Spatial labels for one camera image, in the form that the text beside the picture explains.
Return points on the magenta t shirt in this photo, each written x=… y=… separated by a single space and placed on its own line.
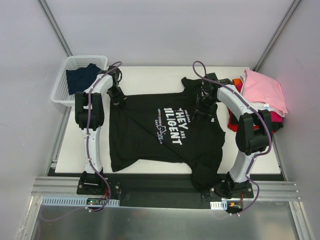
x=275 y=117

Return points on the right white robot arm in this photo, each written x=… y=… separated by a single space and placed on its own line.
x=253 y=136

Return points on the white cable duct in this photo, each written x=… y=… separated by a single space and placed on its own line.
x=219 y=205
x=65 y=201

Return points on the left white cable duct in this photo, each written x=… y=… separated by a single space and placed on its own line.
x=65 y=201

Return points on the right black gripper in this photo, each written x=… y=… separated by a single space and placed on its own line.
x=202 y=108

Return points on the navy blue t shirt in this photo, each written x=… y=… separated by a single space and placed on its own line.
x=82 y=78

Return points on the white t shirt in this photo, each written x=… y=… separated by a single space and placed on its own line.
x=259 y=105

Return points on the right white cable duct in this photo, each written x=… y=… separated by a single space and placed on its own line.
x=219 y=205

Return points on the red t shirt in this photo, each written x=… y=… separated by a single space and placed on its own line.
x=233 y=122

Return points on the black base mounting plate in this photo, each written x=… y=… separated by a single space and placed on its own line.
x=201 y=200

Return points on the aluminium frame rail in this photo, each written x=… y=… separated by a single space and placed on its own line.
x=67 y=186

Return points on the pink t shirt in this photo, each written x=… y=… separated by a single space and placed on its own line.
x=263 y=90

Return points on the white plastic laundry basket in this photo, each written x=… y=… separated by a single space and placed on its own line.
x=60 y=93

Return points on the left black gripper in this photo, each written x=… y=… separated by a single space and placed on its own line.
x=118 y=97

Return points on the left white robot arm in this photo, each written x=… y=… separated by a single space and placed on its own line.
x=90 y=116

